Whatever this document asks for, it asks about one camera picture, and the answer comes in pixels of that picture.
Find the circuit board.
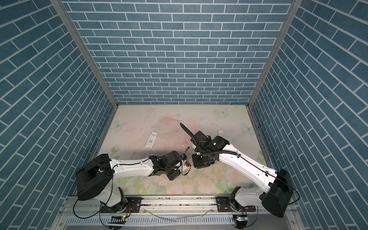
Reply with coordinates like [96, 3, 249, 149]
[108, 216, 127, 225]
[234, 214, 248, 222]

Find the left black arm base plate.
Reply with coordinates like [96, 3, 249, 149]
[101, 197, 142, 214]

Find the right circuit board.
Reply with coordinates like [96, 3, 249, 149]
[234, 214, 248, 222]

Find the left circuit board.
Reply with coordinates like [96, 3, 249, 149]
[108, 216, 127, 225]

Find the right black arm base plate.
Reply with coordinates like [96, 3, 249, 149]
[215, 196, 256, 212]

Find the white remote with display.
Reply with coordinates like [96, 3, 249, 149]
[180, 160, 191, 174]

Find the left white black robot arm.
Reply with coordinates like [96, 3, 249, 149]
[76, 151, 191, 207]

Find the white slotted cable duct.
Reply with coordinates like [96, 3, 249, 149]
[66, 215, 235, 227]

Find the aluminium front rail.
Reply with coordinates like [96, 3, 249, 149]
[51, 195, 304, 230]

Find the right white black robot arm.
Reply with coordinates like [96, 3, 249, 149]
[189, 131, 296, 218]

